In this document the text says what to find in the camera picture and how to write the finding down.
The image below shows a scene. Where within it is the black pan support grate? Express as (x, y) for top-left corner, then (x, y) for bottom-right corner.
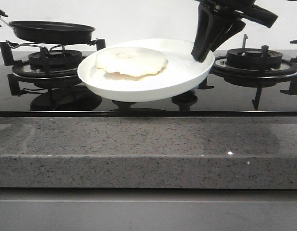
(0, 38), (106, 97)

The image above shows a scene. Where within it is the black glass cooktop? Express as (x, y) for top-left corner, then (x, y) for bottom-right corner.
(0, 51), (297, 117)

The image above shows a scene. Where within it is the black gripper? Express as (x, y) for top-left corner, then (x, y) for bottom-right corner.
(191, 0), (278, 62)

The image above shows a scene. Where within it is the black frying pan mint handle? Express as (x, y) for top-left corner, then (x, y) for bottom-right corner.
(8, 20), (95, 45)

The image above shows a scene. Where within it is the black gas burner ring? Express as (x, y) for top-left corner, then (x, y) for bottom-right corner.
(12, 49), (91, 80)

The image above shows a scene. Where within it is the fried egg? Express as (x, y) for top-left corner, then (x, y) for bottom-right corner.
(95, 47), (168, 80)

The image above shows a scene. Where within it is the white plate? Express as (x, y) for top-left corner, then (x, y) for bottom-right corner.
(77, 38), (215, 102)

